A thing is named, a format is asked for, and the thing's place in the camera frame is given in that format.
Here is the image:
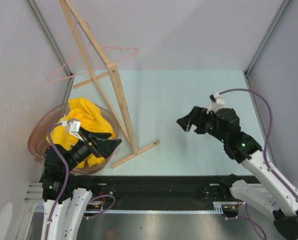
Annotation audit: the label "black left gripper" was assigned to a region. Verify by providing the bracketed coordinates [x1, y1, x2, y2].
[64, 125, 122, 171]

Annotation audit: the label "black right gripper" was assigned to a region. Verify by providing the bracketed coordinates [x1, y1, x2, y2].
[176, 105, 227, 143]

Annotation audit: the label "yellow shorts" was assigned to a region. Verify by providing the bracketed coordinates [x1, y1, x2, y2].
[44, 97, 118, 175]

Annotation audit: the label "pink wire hanger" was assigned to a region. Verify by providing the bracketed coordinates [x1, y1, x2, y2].
[46, 20, 138, 83]

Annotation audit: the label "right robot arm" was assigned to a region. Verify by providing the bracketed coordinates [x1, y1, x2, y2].
[176, 106, 298, 240]

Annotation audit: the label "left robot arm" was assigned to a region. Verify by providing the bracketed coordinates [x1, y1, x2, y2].
[41, 127, 122, 240]

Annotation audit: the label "wooden clothes rack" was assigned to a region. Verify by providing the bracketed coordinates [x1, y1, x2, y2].
[59, 0, 160, 169]

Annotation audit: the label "pink translucent plastic basin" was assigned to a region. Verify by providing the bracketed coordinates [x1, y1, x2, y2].
[28, 103, 110, 175]

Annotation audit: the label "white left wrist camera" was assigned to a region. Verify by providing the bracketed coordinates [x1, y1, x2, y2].
[59, 118, 84, 141]

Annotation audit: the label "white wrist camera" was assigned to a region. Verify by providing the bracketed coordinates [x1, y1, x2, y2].
[206, 92, 226, 115]
[59, 118, 84, 141]

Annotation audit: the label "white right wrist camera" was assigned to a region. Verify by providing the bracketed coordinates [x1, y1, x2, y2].
[206, 92, 226, 115]

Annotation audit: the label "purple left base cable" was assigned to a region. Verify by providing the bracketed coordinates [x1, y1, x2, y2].
[85, 194, 116, 221]

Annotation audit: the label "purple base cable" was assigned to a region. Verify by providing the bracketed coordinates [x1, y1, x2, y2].
[85, 194, 116, 221]
[223, 203, 267, 240]

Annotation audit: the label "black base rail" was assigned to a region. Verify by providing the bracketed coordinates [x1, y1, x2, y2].
[73, 175, 256, 216]

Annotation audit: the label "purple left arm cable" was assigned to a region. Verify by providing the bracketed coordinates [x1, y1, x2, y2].
[45, 122, 70, 240]

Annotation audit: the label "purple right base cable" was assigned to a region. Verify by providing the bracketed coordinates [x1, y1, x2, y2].
[223, 203, 267, 240]

